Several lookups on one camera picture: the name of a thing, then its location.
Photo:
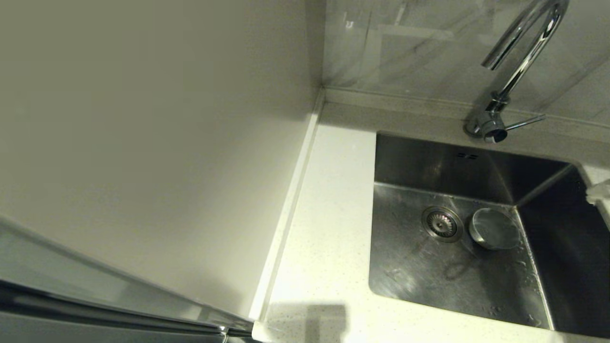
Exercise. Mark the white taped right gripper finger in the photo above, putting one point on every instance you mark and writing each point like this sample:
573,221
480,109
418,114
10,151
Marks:
601,198
601,187

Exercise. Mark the white bowl with gray outside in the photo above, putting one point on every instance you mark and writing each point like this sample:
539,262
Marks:
495,231

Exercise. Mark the stainless steel sink basin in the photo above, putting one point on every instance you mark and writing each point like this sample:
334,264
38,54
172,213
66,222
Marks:
419,267

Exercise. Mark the chrome gooseneck faucet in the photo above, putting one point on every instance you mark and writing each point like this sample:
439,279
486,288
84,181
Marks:
491,125

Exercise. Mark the round metal drain strainer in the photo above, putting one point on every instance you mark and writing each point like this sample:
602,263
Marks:
442,224

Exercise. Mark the tall glossy cabinet unit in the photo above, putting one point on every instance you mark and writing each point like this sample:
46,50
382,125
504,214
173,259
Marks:
143,143

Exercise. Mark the chrome cabinet trim strip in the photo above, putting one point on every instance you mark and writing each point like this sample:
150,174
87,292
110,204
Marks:
119,312

